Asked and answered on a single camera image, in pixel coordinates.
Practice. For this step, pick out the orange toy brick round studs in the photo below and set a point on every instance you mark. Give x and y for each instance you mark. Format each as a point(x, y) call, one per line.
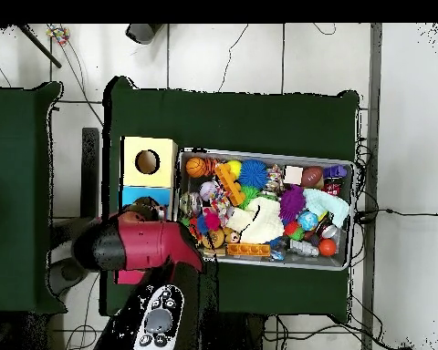
point(230, 184)

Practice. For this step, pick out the long orange toy brick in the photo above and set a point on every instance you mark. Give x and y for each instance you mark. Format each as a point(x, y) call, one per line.
point(248, 250)

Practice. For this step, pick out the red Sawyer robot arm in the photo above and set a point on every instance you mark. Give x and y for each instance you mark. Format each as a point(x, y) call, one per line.
point(146, 244)

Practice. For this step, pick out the wooden box three holes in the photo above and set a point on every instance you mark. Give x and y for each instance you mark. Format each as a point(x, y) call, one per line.
point(164, 179)

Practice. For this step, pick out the clear shallow mesh bin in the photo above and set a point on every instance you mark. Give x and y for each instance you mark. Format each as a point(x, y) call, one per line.
point(263, 154)

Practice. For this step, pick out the yellow ball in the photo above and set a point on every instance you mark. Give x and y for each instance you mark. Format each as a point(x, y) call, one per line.
point(235, 168)

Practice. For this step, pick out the small orange basketball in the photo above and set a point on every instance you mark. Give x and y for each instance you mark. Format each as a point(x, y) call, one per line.
point(196, 167)

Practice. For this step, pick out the blue spiky ball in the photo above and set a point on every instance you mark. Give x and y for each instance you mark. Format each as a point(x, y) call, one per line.
point(253, 173)

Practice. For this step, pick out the cream knitted cloth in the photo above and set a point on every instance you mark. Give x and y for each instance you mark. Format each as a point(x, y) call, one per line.
point(255, 221)

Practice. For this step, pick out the purple spiky ball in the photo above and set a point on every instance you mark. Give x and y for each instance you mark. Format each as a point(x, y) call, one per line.
point(293, 204)

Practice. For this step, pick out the brown toy football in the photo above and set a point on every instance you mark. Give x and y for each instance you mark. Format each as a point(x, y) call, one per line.
point(312, 176)

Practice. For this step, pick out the light blue cloth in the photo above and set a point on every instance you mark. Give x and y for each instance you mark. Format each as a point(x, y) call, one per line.
point(327, 206)

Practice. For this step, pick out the red orange ball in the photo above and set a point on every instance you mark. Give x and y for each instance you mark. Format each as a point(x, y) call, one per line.
point(327, 247)

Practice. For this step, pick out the black upright bar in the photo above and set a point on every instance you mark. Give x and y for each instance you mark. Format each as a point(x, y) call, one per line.
point(90, 171)

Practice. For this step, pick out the grey object on floor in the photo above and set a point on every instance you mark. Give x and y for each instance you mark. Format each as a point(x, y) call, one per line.
point(144, 33)

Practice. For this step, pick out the grey round base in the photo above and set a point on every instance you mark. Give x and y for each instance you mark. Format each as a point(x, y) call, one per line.
point(62, 275)

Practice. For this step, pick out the dark green side table cloth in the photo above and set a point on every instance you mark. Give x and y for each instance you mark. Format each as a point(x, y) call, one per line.
point(18, 182)

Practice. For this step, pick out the small colourful item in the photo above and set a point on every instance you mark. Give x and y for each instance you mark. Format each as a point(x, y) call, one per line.
point(58, 33)

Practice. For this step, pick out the black stick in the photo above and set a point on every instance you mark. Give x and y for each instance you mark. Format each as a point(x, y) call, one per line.
point(36, 44)

